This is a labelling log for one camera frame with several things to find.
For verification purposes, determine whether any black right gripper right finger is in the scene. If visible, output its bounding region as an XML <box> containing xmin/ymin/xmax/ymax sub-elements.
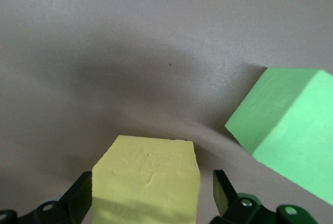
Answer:
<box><xmin>210</xmin><ymin>169</ymin><xmax>319</xmax><ymax>224</ymax></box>

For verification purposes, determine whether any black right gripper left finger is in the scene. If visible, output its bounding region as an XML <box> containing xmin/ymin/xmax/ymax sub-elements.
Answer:
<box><xmin>0</xmin><ymin>171</ymin><xmax>94</xmax><ymax>224</ymax></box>

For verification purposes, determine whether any yellow foam cube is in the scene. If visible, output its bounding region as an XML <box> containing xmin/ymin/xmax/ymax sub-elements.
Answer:
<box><xmin>91</xmin><ymin>135</ymin><xmax>201</xmax><ymax>224</ymax></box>

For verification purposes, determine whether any green foam cube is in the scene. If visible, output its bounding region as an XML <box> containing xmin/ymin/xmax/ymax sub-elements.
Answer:
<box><xmin>224</xmin><ymin>67</ymin><xmax>333</xmax><ymax>208</ymax></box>

